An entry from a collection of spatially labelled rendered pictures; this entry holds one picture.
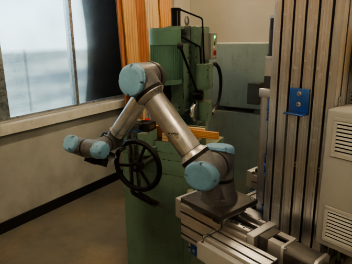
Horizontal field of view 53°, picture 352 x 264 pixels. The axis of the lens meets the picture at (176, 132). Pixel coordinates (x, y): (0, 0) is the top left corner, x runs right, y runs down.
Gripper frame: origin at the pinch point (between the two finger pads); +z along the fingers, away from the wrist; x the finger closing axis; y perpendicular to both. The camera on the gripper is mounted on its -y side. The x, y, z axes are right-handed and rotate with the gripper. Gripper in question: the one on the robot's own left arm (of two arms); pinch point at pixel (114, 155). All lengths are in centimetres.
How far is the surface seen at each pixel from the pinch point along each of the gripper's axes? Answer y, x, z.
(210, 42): -82, 23, 31
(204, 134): -25, 33, 32
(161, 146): -12.3, 14.1, 20.7
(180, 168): -3.4, 26.0, 26.1
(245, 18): -208, -20, 204
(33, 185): 30, -121, 73
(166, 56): -59, 12, 5
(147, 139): -13.6, 9.3, 12.6
